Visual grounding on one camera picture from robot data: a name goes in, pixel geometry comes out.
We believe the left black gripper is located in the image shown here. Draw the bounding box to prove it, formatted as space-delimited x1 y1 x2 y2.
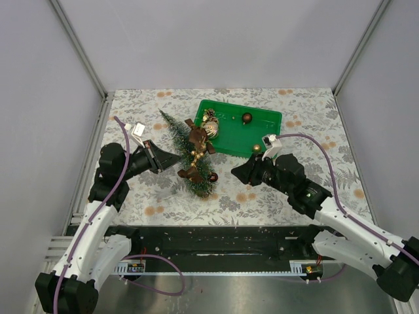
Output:
120 139 183 181

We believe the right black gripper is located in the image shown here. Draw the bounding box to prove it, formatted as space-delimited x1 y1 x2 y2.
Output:
230 152 293 196

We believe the dark brown ball ornament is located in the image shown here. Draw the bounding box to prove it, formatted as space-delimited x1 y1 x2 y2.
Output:
209 172 218 183

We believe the green plastic tray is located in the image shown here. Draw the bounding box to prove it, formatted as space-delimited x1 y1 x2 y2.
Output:
194 99 282 158

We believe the small frosted christmas tree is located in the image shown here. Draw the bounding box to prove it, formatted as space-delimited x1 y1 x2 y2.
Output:
159 110 216 198

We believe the brown ribbon bow decoration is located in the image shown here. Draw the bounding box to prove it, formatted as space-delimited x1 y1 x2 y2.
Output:
177 118 215 184

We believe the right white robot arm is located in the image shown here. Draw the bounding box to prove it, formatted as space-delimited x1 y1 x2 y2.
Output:
231 154 418 302

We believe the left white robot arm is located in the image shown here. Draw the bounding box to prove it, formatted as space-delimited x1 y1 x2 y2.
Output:
35 140 180 313

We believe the clear plastic battery box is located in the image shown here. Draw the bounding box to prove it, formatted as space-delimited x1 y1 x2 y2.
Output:
156 190 177 203

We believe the silver gold ribbed ornament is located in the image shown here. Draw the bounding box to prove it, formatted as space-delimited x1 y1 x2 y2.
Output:
201 121 219 140

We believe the gold pine cone ornament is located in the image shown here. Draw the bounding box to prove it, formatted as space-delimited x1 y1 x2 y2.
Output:
204 109 215 117

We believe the floral patterned table mat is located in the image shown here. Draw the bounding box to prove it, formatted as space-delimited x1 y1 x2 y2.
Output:
102 88 372 226

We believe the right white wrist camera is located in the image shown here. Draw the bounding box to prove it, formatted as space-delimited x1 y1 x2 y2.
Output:
262 134 282 160

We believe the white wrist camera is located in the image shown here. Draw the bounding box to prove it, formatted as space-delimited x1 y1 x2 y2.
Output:
262 134 282 160
124 122 145 148

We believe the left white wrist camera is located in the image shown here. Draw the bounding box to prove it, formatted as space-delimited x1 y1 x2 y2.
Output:
124 122 145 148

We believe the left aluminium frame post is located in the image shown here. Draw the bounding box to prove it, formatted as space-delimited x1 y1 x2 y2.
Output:
48 0 108 99

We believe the aluminium frame post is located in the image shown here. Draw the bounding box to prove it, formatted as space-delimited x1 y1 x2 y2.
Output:
48 0 108 99
332 0 393 98

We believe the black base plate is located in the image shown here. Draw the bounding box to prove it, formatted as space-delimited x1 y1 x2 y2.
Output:
103 225 319 263

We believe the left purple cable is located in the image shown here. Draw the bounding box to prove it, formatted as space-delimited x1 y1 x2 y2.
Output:
54 115 187 314

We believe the white slotted cable duct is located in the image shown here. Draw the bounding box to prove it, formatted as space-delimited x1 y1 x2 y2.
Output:
111 256 317 276

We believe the aluminium rail profile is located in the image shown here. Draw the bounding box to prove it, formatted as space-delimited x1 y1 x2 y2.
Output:
45 236 73 262

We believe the right aluminium frame post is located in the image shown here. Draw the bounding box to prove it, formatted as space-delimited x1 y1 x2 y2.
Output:
332 0 393 98

